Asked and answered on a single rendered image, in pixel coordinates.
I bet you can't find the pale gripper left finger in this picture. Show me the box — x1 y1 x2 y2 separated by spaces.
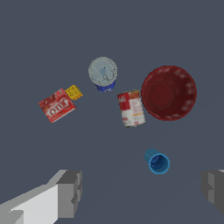
0 169 83 224

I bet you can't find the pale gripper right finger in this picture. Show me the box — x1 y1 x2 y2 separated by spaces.
200 169 224 215

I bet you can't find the blue cup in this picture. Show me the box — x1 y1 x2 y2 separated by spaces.
143 148 171 175

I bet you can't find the red gelatin box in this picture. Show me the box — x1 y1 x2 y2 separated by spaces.
38 87 78 123

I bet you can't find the red bowl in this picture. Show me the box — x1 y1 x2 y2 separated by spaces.
141 65 198 122

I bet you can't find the small yellow box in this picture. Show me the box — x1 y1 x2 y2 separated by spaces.
65 84 84 102

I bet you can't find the red white soup can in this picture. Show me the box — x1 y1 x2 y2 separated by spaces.
116 88 146 129

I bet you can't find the blue can with grey lid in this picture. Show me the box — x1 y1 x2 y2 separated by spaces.
87 56 119 93

